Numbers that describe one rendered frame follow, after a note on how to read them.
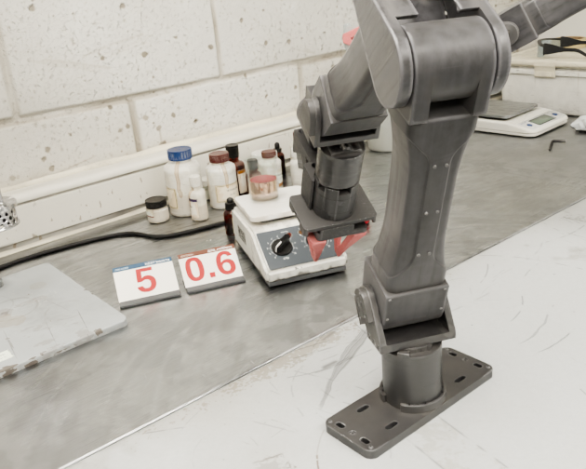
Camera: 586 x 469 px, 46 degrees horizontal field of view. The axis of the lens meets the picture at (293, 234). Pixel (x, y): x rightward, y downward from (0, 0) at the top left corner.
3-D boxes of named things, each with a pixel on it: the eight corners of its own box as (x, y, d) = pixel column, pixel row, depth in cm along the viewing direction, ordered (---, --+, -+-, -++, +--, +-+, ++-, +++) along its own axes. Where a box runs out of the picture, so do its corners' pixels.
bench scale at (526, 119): (533, 140, 165) (534, 120, 163) (443, 128, 183) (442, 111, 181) (570, 123, 177) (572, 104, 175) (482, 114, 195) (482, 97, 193)
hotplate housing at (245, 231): (349, 272, 106) (346, 222, 103) (268, 290, 102) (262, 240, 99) (301, 226, 125) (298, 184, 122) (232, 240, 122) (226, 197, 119)
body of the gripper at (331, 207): (287, 206, 92) (290, 164, 87) (357, 192, 95) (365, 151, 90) (303, 240, 88) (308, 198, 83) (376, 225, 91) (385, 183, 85)
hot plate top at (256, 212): (324, 208, 109) (324, 204, 109) (251, 223, 106) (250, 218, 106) (299, 189, 120) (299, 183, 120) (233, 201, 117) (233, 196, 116)
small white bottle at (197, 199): (206, 214, 136) (200, 172, 133) (211, 219, 133) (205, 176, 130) (189, 218, 135) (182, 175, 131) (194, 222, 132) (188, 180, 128)
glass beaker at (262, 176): (252, 196, 117) (246, 150, 114) (283, 194, 116) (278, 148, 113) (246, 208, 111) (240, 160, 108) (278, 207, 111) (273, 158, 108)
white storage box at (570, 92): (656, 93, 198) (661, 41, 193) (599, 120, 176) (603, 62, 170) (554, 87, 220) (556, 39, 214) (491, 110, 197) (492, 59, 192)
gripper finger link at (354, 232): (296, 243, 99) (300, 195, 92) (342, 233, 101) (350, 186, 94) (312, 278, 94) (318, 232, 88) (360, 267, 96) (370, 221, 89)
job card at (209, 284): (246, 281, 105) (242, 257, 104) (188, 294, 103) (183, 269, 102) (235, 266, 111) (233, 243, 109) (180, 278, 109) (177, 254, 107)
